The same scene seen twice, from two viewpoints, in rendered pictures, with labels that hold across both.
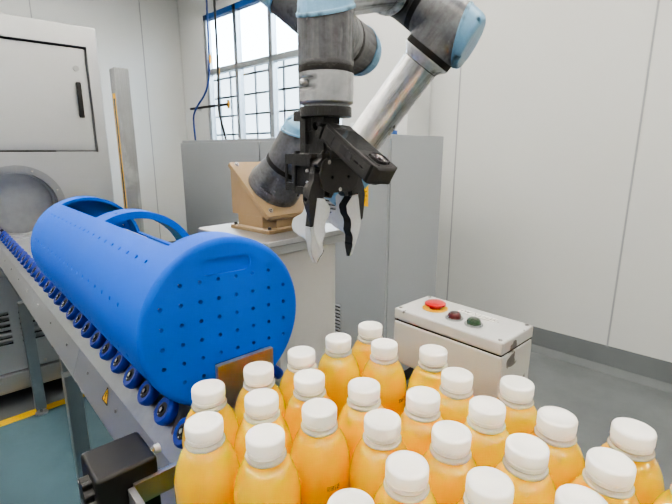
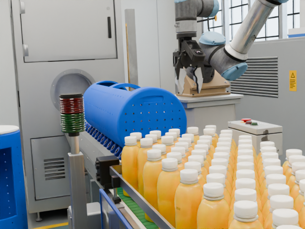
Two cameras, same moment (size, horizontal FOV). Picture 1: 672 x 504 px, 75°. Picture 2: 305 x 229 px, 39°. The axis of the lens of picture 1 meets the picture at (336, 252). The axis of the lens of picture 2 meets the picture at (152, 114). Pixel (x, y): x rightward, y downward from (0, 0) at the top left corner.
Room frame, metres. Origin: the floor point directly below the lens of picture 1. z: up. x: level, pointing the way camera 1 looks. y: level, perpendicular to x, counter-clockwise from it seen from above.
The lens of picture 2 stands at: (-0.84, -0.51, 1.34)
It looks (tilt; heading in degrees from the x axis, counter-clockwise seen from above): 7 degrees down; 25
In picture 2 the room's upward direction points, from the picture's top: 3 degrees counter-clockwise
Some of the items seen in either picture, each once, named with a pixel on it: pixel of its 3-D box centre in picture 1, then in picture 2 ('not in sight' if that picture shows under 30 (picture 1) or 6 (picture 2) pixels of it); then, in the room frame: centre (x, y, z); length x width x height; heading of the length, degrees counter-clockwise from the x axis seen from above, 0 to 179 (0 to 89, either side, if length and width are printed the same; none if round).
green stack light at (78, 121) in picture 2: not in sight; (73, 121); (0.12, 0.15, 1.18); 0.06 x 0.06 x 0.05
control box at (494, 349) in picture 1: (458, 343); (253, 137); (0.69, -0.21, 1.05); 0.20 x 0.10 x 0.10; 42
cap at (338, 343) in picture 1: (338, 342); (192, 130); (0.62, 0.00, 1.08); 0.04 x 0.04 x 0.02
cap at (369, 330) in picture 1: (370, 330); (210, 128); (0.66, -0.06, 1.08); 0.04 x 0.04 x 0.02
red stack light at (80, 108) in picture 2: not in sight; (71, 105); (0.12, 0.15, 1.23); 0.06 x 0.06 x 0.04
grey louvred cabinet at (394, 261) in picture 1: (289, 240); (249, 121); (3.18, 0.34, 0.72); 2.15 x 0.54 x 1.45; 46
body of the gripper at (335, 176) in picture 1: (322, 152); (186, 51); (0.64, 0.02, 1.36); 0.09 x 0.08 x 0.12; 42
